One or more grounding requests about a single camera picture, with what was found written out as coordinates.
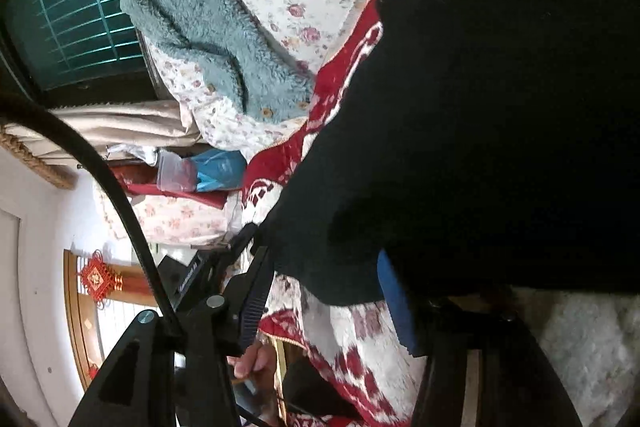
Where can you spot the red chinese knot decoration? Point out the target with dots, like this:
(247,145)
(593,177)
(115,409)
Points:
(99,279)

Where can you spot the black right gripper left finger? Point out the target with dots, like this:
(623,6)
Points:
(151,372)

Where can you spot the red white floral blanket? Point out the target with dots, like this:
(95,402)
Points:
(354,348)

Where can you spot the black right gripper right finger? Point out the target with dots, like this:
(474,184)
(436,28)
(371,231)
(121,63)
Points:
(483,367)

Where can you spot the beige curtain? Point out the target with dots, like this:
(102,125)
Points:
(158,124)

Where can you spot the black pants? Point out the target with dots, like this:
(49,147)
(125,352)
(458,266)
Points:
(483,144)

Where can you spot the teal fleece jacket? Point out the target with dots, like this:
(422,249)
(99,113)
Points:
(233,53)

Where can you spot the blue plastic bag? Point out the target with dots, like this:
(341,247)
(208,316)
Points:
(219,170)

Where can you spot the green window grille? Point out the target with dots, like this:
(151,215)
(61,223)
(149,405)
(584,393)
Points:
(64,42)

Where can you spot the person's hand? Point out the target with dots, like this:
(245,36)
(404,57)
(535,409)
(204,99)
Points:
(258,364)

